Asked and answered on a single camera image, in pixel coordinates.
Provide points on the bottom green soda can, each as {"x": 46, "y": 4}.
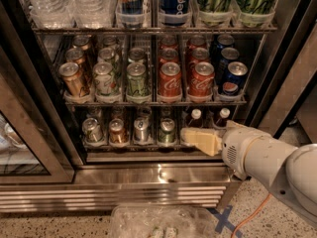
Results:
{"x": 166, "y": 131}

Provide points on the middle left coca-cola can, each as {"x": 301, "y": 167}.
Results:
{"x": 168, "y": 55}

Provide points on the front gold soda can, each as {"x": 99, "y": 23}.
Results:
{"x": 74, "y": 79}

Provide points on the tall red bull can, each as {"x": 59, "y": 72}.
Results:
{"x": 130, "y": 8}

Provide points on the bottom silver soda can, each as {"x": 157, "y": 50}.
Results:
{"x": 141, "y": 129}

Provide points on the middle gold soda can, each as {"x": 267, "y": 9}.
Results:
{"x": 78, "y": 56}

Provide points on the front white-green soda can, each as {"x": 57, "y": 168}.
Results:
{"x": 104, "y": 78}

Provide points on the front left coca-cola can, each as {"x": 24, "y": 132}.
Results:
{"x": 169, "y": 80}

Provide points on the left brown juice bottle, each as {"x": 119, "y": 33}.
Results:
{"x": 194, "y": 119}

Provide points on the rear right coca-cola can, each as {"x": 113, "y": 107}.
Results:
{"x": 196, "y": 41}

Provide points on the stainless steel fridge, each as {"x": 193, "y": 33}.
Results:
{"x": 107, "y": 174}

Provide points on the coca-cola can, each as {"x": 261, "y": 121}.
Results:
{"x": 201, "y": 79}
{"x": 195, "y": 56}
{"x": 169, "y": 80}
{"x": 168, "y": 55}
{"x": 168, "y": 42}
{"x": 196, "y": 41}

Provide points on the right green drink bottle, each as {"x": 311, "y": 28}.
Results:
{"x": 255, "y": 13}

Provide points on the middle white-green soda can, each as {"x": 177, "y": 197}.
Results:
{"x": 110, "y": 55}

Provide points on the bottom left silver-green can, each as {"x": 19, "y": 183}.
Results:
{"x": 92, "y": 130}

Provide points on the brown juice bottle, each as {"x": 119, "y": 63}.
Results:
{"x": 194, "y": 119}
{"x": 221, "y": 117}

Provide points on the water bottle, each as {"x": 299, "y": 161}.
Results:
{"x": 52, "y": 14}
{"x": 94, "y": 14}

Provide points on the glass fridge door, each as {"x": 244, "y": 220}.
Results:
{"x": 42, "y": 160}

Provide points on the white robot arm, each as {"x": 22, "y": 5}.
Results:
{"x": 288, "y": 173}

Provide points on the right brown juice bottle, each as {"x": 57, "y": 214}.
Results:
{"x": 221, "y": 117}

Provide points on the green drink bottle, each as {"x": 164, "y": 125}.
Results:
{"x": 255, "y": 13}
{"x": 214, "y": 12}

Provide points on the left green drink bottle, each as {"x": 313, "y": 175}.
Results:
{"x": 214, "y": 12}

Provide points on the middle right coca-cola can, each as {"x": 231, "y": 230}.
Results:
{"x": 195, "y": 56}

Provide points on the blue pepsi can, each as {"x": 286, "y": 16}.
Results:
{"x": 233, "y": 78}
{"x": 227, "y": 55}
{"x": 220, "y": 42}

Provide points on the front right coca-cola can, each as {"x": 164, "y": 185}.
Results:
{"x": 201, "y": 79}

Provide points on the right water bottle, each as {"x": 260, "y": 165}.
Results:
{"x": 94, "y": 14}

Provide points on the rear gold soda can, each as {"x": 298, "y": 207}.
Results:
{"x": 84, "y": 42}

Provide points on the bottom orange soda can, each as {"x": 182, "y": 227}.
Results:
{"x": 117, "y": 131}

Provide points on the rear left coca-cola can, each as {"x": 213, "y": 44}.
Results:
{"x": 168, "y": 42}

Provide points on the gold soda can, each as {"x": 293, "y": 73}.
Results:
{"x": 74, "y": 79}
{"x": 78, "y": 56}
{"x": 84, "y": 42}

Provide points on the blue tape cross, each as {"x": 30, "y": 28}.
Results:
{"x": 225, "y": 221}

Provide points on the green soda can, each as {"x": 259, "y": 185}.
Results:
{"x": 137, "y": 55}
{"x": 166, "y": 131}
{"x": 137, "y": 75}

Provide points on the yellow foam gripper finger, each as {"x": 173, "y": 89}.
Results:
{"x": 233, "y": 125}
{"x": 208, "y": 141}

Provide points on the rear white-green soda can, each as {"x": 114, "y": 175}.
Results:
{"x": 111, "y": 42}

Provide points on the front green soda can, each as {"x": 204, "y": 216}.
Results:
{"x": 137, "y": 75}

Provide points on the white-green soda can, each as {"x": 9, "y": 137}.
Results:
{"x": 104, "y": 78}
{"x": 110, "y": 55}
{"x": 111, "y": 42}

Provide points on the tall pepsi can top shelf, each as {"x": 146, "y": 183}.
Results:
{"x": 174, "y": 12}

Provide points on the middle green soda can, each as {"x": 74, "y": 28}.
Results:
{"x": 137, "y": 55}

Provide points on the clear plastic bin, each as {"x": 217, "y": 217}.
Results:
{"x": 153, "y": 221}

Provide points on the left water bottle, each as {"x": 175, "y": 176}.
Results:
{"x": 52, "y": 14}

